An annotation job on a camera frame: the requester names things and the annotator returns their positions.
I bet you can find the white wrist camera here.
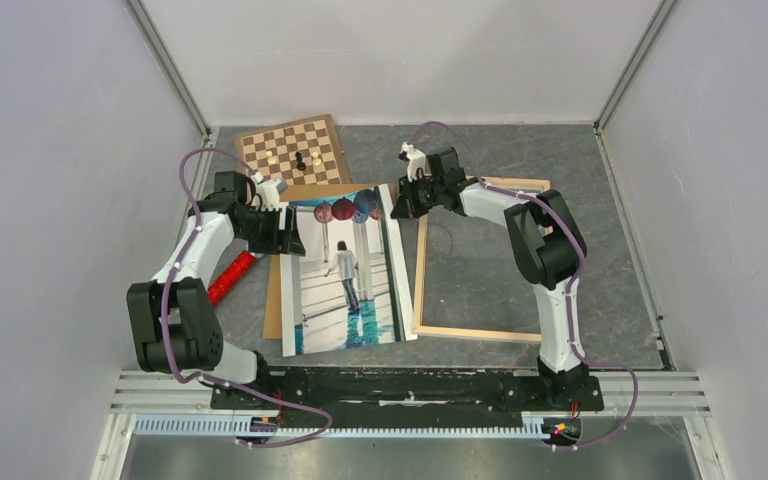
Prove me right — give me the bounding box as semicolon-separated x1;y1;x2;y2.
251;173;287;211
398;143;428;182

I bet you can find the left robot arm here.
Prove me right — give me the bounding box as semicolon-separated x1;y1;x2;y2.
126;171;306;408

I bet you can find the red toy microphone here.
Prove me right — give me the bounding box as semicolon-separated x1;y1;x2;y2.
207;250;259;307

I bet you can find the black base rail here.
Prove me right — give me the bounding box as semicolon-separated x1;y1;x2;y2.
247;366;605;413

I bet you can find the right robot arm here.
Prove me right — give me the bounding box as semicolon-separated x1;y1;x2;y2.
391;143;589;408

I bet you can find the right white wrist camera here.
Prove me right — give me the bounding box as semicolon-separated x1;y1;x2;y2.
398;143;428;182

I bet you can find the wooden picture frame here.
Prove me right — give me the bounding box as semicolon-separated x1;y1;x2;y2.
411;175;552;344

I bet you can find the printed photo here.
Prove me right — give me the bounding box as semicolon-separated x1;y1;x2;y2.
279;184;418;357

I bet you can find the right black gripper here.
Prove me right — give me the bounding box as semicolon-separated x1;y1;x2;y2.
392;172;444;220

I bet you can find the brown cardboard backing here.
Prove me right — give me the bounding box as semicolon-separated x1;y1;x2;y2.
262;183;375;340

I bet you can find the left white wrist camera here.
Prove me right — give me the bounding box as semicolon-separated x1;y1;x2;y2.
251;173;287;211

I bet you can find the black chess piece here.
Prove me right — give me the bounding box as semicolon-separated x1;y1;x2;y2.
294;151;307;171

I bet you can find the wooden chessboard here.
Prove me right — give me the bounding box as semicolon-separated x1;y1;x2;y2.
234;114;351;185

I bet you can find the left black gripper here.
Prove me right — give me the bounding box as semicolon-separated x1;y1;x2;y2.
236;205;305;256

